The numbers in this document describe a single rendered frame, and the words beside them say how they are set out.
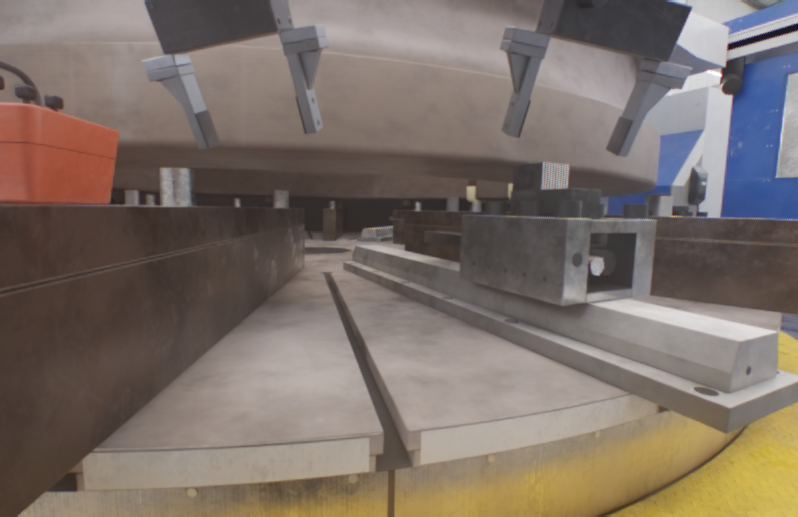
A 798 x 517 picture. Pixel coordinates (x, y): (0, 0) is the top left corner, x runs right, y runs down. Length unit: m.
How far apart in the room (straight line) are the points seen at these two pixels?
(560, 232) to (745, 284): 1.28
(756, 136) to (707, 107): 1.56
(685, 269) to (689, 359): 1.25
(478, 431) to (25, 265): 0.72
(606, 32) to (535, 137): 1.01
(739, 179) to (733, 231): 3.36
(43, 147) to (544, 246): 0.99
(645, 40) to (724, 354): 0.66
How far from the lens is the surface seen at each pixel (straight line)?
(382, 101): 1.23
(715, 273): 2.23
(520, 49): 0.47
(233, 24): 0.48
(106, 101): 1.38
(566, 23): 0.47
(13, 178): 0.72
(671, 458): 1.34
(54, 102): 0.86
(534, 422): 0.88
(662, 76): 0.54
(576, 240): 1.08
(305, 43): 0.47
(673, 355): 1.03
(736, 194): 5.55
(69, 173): 0.75
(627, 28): 0.50
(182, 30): 0.51
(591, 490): 1.12
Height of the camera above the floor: 0.69
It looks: 7 degrees down
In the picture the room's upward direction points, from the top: 1 degrees clockwise
